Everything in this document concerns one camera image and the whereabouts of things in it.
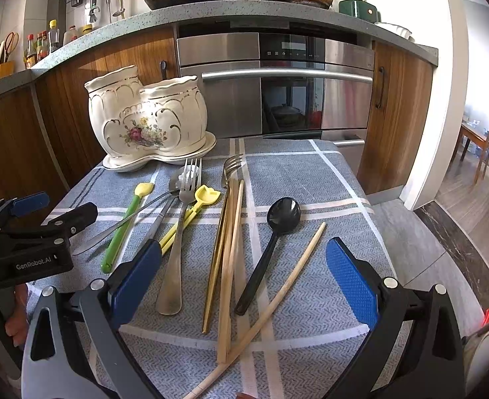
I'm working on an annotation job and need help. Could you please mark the red cap sauce bottle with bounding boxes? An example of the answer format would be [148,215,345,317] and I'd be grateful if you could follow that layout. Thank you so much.
[25,33,37,68]

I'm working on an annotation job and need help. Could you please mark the green yellow tulip spoon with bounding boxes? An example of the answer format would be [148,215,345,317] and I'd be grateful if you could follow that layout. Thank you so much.
[101,183,154,274]

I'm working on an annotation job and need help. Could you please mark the wooden dining chair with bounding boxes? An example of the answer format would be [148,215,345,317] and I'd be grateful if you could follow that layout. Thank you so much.
[451,122,489,185]

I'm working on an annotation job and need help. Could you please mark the silver fork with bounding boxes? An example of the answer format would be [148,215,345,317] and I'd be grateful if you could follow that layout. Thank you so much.
[156,159,202,316]

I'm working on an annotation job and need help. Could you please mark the gold fork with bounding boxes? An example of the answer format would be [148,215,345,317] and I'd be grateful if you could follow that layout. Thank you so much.
[202,154,243,334]

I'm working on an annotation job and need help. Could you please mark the white floral ceramic utensil holder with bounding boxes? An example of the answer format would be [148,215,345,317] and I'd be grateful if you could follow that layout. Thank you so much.
[85,65,216,172]

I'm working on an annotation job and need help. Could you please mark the single wooden chopstick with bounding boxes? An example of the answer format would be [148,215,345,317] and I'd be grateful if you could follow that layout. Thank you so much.
[183,220,327,399]

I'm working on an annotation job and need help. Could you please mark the yellow cap oil bottle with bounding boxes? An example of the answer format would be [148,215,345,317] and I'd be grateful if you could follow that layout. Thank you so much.
[48,19,61,53]

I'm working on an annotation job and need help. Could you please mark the grey speckled countertop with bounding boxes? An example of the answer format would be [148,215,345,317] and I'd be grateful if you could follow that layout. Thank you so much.
[0,0,438,97]

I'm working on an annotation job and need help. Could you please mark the person's left hand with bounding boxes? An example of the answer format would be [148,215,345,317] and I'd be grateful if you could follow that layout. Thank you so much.
[5,284,28,347]

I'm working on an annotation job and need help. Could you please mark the black plastic spoon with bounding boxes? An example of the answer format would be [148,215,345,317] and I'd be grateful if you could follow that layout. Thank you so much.
[234,197,301,316]

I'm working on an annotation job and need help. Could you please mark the stainless steel oven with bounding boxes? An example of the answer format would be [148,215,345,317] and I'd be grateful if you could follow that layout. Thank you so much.
[177,31,375,171]

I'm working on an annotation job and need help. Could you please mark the white bowl on counter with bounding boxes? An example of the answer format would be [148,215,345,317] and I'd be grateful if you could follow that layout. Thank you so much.
[376,23,415,42]

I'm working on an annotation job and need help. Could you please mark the yellow tulip training chopsticks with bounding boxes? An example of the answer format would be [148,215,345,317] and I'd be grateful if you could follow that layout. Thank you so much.
[159,185,221,255]

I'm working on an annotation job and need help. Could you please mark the silver spoon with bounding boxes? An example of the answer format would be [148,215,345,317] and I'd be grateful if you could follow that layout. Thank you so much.
[138,160,199,252]

